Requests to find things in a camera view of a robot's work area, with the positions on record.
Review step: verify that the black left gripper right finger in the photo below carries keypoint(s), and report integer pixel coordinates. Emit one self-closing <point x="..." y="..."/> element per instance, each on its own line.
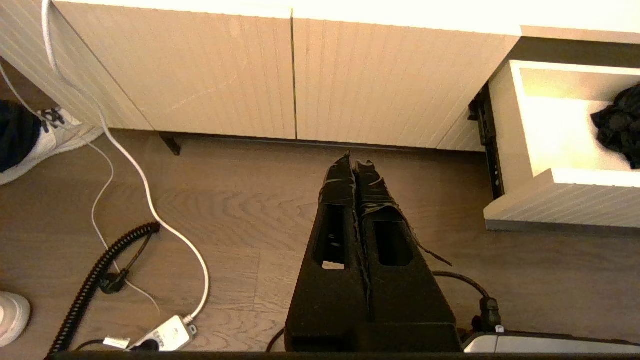
<point x="410" y="310"/>

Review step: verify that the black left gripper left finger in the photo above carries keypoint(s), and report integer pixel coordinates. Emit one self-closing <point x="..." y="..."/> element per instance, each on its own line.
<point x="330" y="310"/>

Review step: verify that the white drawer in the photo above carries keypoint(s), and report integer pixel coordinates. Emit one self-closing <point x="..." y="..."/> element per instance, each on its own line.
<point x="565" y="200"/>

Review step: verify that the black folding umbrella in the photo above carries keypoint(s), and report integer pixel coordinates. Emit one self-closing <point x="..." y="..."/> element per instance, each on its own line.
<point x="620" y="125"/>

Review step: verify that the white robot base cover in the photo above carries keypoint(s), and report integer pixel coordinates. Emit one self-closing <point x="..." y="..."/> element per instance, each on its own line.
<point x="550" y="344"/>

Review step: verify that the white low cabinet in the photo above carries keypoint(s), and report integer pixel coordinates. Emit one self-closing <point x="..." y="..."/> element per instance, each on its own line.
<point x="225" y="75"/>

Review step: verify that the white power strip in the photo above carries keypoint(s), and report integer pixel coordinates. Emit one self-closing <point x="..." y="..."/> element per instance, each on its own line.
<point x="165" y="335"/>

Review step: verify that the white sneaker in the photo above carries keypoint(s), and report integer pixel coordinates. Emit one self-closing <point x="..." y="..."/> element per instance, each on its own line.
<point x="55" y="145"/>
<point x="12" y="320"/>

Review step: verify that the black drawer slide rail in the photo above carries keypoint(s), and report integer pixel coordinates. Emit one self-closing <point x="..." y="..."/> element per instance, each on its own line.
<point x="487" y="140"/>

